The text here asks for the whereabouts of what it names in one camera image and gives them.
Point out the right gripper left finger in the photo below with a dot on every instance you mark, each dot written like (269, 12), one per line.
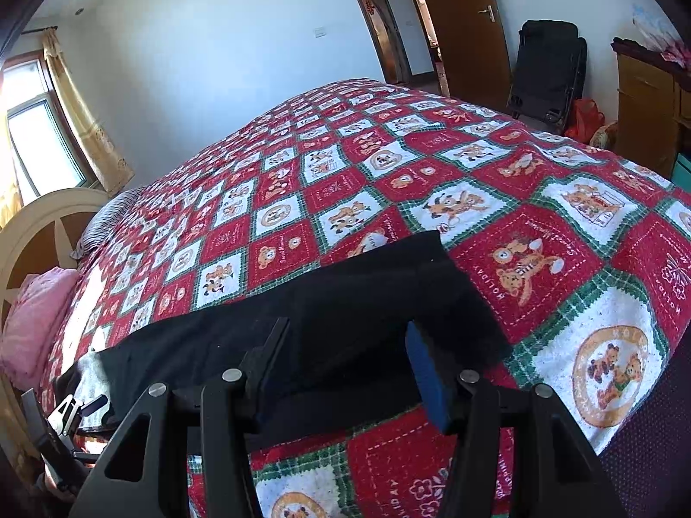
(142, 471)

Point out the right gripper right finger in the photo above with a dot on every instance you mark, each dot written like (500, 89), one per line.
(556, 472)

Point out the black pants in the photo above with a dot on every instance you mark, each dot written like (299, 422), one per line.
(343, 361)

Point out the folded pink blanket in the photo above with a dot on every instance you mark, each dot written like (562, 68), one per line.
(32, 323)

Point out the cream wooden headboard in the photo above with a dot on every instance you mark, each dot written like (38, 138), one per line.
(43, 235)

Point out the red patchwork bedspread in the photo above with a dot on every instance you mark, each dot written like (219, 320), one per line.
(583, 256)

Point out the striped grey pillow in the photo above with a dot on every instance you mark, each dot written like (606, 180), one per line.
(102, 226)

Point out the right yellow curtain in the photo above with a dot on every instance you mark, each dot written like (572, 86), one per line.
(108, 164)

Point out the window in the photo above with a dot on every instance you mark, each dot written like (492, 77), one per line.
(45, 153)

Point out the red plastic bag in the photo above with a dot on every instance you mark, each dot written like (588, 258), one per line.
(584, 120)

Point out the wooden dresser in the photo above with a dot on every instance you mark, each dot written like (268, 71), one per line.
(653, 107)

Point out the floral items on dresser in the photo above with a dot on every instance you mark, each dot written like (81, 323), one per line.
(661, 37)

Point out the brown wooden door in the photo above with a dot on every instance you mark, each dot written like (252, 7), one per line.
(473, 49)

